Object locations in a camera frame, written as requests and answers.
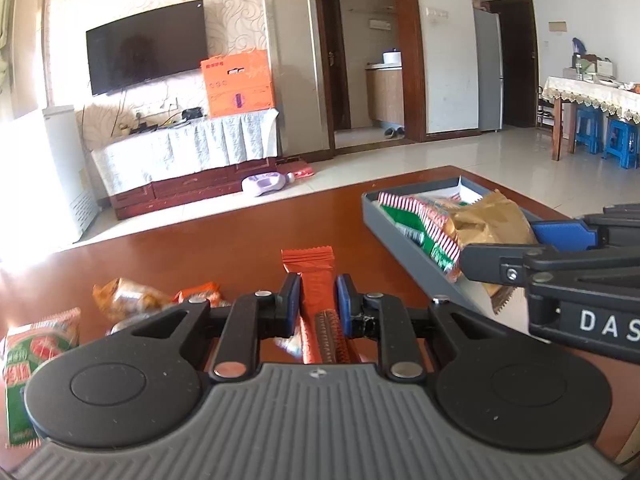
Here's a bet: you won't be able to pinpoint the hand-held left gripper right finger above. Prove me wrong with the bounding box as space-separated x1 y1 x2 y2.
336 273 518 382

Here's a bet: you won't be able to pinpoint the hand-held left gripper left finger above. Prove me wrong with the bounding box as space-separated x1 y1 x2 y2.
127 273 303 384

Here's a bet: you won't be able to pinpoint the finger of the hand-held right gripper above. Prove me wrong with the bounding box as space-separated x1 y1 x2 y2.
460 243 640 293
531 204 640 253

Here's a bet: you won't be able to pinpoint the orange snack bar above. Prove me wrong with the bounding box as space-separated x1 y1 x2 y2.
281 245 359 365

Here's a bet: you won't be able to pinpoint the gold brown snack packet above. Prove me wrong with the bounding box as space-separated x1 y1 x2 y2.
446 189 540 317

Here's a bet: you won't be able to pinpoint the grey tray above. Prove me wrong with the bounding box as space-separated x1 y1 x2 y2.
361 176 545 317

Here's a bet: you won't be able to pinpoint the large green shrimp chips bag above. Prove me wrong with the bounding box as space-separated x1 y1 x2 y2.
3 308 82 449

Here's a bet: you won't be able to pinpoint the white snack packet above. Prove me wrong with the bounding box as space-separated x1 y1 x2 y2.
272 334 307 364

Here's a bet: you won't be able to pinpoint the green striped snack packet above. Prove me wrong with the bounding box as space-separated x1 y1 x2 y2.
377 191 428 241
400 197 465 283

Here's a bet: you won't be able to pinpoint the small orange snack packet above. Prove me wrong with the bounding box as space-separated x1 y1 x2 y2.
172 281 224 309

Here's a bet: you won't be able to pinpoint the blue plastic stool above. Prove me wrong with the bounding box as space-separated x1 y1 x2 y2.
574 104 604 155
602 119 640 170

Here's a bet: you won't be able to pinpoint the red flat floor item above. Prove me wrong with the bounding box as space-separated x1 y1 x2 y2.
276 157 315 180

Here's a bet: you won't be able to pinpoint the dining table with lace cloth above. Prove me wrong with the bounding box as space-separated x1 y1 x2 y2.
542 75 640 162

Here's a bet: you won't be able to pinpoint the wooden television cabinet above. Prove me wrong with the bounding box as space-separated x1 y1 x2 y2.
108 156 307 221

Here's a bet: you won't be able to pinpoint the amber snack packet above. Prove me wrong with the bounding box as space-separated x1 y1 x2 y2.
92 277 174 324

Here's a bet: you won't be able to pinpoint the boxes on dining table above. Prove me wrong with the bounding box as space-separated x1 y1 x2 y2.
562 37 617 82

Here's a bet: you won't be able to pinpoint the dark wooden door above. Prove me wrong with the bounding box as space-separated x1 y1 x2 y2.
487 0 540 129

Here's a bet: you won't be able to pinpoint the grey refrigerator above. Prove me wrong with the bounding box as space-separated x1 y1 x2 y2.
473 8 504 134

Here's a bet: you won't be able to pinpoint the white cabinet cloth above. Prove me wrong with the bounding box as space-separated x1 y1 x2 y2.
90 108 280 197

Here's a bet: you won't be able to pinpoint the wooden kitchen cabinet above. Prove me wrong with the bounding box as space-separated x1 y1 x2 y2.
364 62 405 127

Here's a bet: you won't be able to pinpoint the orange cardboard box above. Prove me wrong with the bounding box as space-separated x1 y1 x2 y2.
200 49 277 119

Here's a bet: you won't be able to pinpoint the white appliance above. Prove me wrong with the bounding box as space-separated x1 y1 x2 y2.
0 104 99 262

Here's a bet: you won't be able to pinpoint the black flat television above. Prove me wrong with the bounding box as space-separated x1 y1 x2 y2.
85 0 209 97

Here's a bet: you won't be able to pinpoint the curtain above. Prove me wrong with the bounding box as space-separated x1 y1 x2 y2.
0 0 22 88

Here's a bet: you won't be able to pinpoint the hallway door with handle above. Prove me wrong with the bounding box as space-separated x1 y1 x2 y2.
318 0 352 132

